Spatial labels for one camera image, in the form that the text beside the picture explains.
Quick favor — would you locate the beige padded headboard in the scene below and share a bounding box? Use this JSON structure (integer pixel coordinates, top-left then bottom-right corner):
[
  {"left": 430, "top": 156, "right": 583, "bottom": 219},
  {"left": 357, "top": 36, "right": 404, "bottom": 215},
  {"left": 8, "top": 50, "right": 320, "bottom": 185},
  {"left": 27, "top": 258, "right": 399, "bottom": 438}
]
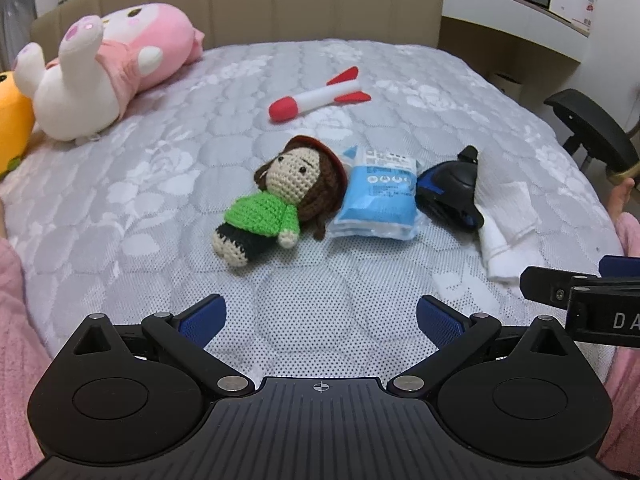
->
[{"left": 29, "top": 0, "right": 447, "bottom": 77}]

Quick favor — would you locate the person's right foot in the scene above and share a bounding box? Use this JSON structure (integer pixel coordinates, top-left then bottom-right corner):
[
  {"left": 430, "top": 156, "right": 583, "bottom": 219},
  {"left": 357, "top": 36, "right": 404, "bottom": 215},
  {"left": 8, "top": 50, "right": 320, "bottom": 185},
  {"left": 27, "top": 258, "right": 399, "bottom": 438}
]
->
[{"left": 607, "top": 179, "right": 637, "bottom": 222}]

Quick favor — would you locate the white desk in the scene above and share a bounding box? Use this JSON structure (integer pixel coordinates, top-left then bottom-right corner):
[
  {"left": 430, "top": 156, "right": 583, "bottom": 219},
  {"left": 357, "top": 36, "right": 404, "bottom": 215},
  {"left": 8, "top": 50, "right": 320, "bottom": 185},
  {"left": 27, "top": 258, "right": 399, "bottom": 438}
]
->
[{"left": 442, "top": 0, "right": 592, "bottom": 80}]

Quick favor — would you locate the pink white plush toy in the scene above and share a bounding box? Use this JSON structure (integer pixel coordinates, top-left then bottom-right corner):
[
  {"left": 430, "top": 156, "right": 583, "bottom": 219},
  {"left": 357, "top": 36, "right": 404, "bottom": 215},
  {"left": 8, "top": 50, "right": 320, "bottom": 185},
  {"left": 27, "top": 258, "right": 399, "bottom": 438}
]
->
[{"left": 12, "top": 2, "right": 206, "bottom": 143}]

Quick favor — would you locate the crochet doll green sweater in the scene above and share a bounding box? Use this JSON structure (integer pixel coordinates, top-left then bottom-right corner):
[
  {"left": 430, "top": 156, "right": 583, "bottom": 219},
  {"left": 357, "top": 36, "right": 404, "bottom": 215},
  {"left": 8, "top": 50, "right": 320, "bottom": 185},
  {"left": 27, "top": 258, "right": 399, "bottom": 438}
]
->
[{"left": 212, "top": 136, "right": 349, "bottom": 274}]

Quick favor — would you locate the person's right leg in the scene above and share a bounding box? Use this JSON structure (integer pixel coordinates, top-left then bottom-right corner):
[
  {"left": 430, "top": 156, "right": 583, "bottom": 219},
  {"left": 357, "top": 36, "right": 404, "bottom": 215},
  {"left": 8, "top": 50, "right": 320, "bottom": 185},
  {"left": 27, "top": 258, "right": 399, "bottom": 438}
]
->
[{"left": 597, "top": 211, "right": 640, "bottom": 480}]

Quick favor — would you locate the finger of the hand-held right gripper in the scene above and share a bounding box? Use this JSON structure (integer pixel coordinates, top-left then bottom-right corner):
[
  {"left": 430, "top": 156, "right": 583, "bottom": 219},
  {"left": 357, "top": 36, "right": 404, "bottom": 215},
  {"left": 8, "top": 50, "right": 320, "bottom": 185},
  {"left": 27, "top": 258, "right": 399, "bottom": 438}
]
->
[
  {"left": 599, "top": 255, "right": 640, "bottom": 278},
  {"left": 519, "top": 265, "right": 640, "bottom": 307}
]

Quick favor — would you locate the person's left leg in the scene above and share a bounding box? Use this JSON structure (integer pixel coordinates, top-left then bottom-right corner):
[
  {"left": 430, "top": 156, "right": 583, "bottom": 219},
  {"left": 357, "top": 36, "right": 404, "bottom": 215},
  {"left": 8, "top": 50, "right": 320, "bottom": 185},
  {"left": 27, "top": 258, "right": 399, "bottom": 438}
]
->
[{"left": 0, "top": 234, "right": 53, "bottom": 480}]

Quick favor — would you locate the white cloth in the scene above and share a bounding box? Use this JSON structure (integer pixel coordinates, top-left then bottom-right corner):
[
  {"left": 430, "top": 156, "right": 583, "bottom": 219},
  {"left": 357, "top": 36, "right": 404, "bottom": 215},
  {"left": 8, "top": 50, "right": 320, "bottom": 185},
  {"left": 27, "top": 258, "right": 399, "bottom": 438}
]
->
[{"left": 472, "top": 179, "right": 544, "bottom": 284}]

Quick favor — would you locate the red white foam rocket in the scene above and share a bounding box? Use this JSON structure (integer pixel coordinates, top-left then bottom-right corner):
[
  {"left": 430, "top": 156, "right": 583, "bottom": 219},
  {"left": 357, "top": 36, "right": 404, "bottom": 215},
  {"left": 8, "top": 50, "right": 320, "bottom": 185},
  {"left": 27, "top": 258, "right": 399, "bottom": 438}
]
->
[{"left": 268, "top": 66, "right": 372, "bottom": 124}]

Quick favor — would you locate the person's leg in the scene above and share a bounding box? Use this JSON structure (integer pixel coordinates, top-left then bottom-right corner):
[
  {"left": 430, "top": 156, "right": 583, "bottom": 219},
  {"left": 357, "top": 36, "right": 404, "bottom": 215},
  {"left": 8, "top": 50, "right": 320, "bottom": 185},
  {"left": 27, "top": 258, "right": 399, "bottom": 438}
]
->
[
  {"left": 0, "top": 234, "right": 53, "bottom": 480},
  {"left": 597, "top": 211, "right": 640, "bottom": 480}
]

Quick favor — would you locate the blue white wipes packet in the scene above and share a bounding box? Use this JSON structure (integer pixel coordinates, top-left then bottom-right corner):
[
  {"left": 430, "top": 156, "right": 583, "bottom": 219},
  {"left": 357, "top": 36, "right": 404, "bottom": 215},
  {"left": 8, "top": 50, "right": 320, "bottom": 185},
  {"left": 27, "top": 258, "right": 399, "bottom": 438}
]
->
[{"left": 327, "top": 144, "right": 422, "bottom": 242}]

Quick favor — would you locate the black blue plastic object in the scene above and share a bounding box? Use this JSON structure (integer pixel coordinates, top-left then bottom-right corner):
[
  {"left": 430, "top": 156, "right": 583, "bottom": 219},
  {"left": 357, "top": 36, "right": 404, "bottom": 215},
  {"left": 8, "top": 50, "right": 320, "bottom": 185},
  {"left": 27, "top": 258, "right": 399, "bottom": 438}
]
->
[{"left": 414, "top": 145, "right": 489, "bottom": 234}]

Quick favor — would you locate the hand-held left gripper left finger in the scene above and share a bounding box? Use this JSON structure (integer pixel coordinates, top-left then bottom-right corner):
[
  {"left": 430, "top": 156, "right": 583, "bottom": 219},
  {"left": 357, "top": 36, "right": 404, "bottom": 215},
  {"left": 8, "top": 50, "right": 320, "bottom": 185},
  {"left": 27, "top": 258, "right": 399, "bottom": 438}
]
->
[{"left": 72, "top": 294, "right": 256, "bottom": 397}]

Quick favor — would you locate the black office chair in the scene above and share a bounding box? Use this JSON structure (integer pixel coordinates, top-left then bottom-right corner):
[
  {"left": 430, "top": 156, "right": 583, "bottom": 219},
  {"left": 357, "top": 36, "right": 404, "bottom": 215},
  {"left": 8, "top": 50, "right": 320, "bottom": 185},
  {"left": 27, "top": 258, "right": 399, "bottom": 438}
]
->
[{"left": 543, "top": 88, "right": 640, "bottom": 182}]

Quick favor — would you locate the yellow plush toy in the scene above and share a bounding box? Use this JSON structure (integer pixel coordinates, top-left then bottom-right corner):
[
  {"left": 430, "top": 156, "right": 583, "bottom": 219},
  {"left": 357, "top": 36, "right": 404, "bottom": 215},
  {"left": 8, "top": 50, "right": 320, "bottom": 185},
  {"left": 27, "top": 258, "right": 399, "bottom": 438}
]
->
[{"left": 0, "top": 72, "right": 37, "bottom": 182}]

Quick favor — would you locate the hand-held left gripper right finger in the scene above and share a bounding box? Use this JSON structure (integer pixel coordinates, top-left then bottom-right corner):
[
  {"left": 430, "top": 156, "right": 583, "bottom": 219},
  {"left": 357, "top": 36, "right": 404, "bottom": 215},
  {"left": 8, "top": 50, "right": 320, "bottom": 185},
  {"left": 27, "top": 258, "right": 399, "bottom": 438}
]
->
[{"left": 386, "top": 294, "right": 575, "bottom": 397}]

